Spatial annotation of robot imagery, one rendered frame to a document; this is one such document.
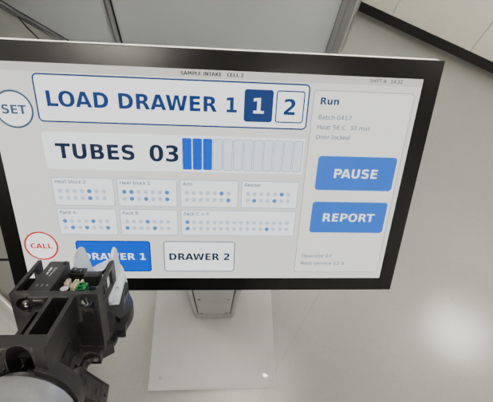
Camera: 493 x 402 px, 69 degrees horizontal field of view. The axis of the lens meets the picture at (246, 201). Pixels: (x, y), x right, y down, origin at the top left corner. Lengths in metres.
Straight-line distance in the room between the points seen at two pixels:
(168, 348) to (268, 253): 1.00
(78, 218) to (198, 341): 1.01
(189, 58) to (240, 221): 0.20
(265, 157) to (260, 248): 0.13
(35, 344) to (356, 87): 0.39
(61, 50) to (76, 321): 0.27
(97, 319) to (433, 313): 1.52
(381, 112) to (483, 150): 1.85
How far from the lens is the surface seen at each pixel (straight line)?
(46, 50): 0.45
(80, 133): 0.45
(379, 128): 0.46
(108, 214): 0.48
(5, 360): 0.31
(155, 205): 0.46
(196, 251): 0.48
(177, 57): 0.42
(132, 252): 0.49
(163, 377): 1.44
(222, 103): 0.42
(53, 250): 0.52
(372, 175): 0.47
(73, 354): 0.35
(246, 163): 0.43
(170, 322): 1.46
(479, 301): 1.86
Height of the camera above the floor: 1.47
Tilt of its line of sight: 63 degrees down
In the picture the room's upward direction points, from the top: 10 degrees clockwise
